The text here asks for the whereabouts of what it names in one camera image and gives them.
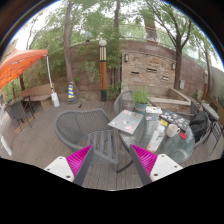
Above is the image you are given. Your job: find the silver laptop with stickers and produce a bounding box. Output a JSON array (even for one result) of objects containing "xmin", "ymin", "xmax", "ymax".
[{"xmin": 107, "ymin": 109, "xmax": 145, "ymax": 136}]

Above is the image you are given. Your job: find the blue yellow striped cone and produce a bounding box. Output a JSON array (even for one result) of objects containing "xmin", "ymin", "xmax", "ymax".
[{"xmin": 66, "ymin": 81, "xmax": 78, "ymax": 105}]

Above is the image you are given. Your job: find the dark-trunked tree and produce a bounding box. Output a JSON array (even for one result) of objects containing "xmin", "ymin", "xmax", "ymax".
[{"xmin": 139, "ymin": 0, "xmax": 209, "ymax": 91}]

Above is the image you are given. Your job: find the grey wicker patio chair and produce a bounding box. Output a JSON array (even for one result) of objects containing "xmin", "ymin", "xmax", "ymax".
[
  {"xmin": 188, "ymin": 99, "xmax": 214, "ymax": 149},
  {"xmin": 53, "ymin": 108, "xmax": 121, "ymax": 164},
  {"xmin": 113, "ymin": 89, "xmax": 134, "ymax": 116}
]

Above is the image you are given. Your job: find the wooden lamp post white globe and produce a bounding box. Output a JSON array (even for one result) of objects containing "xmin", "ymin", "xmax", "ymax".
[{"xmin": 98, "ymin": 38, "xmax": 109, "ymax": 102}]

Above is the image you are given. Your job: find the black laptop with stickers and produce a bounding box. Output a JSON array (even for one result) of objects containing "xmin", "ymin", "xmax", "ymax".
[{"xmin": 158, "ymin": 110, "xmax": 192, "ymax": 132}]

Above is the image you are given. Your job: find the white ribbed mug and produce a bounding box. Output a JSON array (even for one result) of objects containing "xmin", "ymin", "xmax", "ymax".
[{"xmin": 165, "ymin": 123, "xmax": 181, "ymax": 138}]

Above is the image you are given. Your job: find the white sticker sheet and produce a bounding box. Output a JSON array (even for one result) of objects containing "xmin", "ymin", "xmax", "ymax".
[{"xmin": 145, "ymin": 105, "xmax": 164, "ymax": 115}]

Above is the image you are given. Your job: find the blue sticker card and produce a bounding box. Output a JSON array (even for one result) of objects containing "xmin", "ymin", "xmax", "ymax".
[{"xmin": 145, "ymin": 114, "xmax": 158, "ymax": 122}]

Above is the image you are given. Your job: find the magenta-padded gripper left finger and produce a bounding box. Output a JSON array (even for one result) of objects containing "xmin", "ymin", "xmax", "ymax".
[{"xmin": 43, "ymin": 144, "xmax": 96, "ymax": 187}]

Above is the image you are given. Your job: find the orange patio umbrella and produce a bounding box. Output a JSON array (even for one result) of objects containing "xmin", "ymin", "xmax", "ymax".
[{"xmin": 0, "ymin": 48, "xmax": 54, "ymax": 93}]

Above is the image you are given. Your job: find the white umbrella base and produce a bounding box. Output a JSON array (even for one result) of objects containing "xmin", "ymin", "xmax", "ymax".
[{"xmin": 50, "ymin": 92, "xmax": 61, "ymax": 108}]

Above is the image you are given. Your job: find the small round patio table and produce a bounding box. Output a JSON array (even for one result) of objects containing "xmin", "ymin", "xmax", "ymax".
[{"xmin": 200, "ymin": 100, "xmax": 221, "ymax": 123}]

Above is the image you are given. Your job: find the green plant in blue pot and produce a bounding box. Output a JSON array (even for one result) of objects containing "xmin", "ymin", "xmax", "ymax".
[{"xmin": 131, "ymin": 85, "xmax": 151, "ymax": 115}]

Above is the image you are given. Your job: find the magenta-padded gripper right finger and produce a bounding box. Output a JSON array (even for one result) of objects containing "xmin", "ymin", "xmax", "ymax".
[{"xmin": 129, "ymin": 143, "xmax": 184, "ymax": 186}]

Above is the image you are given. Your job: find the grey-trunked tree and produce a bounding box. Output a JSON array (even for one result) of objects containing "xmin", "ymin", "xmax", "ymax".
[{"xmin": 33, "ymin": 0, "xmax": 101, "ymax": 98}]

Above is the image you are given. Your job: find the black jacket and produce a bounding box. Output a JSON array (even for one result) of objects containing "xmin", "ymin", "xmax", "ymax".
[{"xmin": 188, "ymin": 110, "xmax": 211, "ymax": 144}]

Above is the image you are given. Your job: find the dark patio chair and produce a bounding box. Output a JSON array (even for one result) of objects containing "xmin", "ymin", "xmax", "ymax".
[{"xmin": 4, "ymin": 98, "xmax": 34, "ymax": 129}]

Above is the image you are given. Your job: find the wooden bench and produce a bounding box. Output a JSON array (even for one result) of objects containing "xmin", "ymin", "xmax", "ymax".
[{"xmin": 19, "ymin": 83, "xmax": 56, "ymax": 109}]

